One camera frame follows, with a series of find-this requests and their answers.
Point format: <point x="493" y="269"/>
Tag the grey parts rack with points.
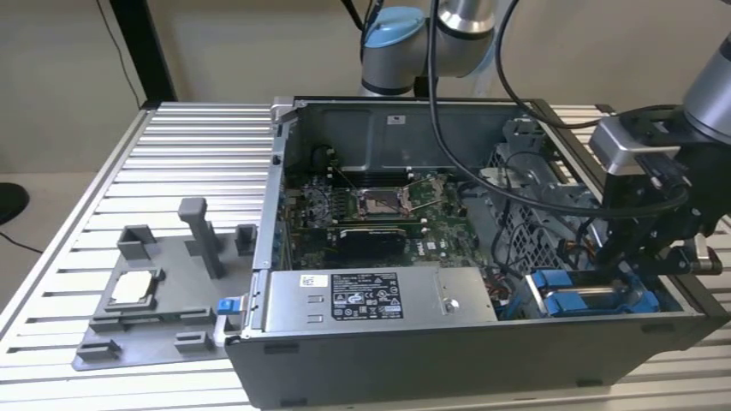
<point x="171" y="299"/>

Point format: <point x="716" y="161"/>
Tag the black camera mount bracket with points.
<point x="657" y="171"/>

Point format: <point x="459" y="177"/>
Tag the black upright post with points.
<point x="146" y="51"/>

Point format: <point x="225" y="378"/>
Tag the silver power supply unit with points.
<point x="286" y="308"/>

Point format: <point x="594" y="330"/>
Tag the blue plastic disk carrier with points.
<point x="562" y="305"/>

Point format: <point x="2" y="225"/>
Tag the green motherboard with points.
<point x="451" y="240"/>

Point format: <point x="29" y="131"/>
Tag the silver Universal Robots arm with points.
<point x="426" y="43"/>

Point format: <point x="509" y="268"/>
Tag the open black PC case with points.
<point x="399" y="372"/>

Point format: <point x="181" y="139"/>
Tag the CPU socket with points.
<point x="379" y="203"/>

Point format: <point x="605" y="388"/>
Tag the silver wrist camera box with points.
<point x="622" y="143"/>

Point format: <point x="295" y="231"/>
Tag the black graphics card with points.
<point x="371" y="244"/>

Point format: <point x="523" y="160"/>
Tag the black round chair base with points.
<point x="11" y="201"/>

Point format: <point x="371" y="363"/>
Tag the blue plastic case latch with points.
<point x="227" y="307"/>

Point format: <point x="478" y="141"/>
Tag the hard disk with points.
<point x="552" y="280"/>

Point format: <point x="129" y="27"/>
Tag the silver CPU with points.
<point x="133" y="287"/>

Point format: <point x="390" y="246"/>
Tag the black RAM slot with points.
<point x="371" y="171"/>
<point x="377" y="222"/>
<point x="417" y="234"/>
<point x="371" y="178"/>

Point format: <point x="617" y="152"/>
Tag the silver finned heatsink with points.
<point x="319" y="203"/>

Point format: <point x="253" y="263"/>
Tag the grey metal disk bay cage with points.
<point x="537" y="180"/>

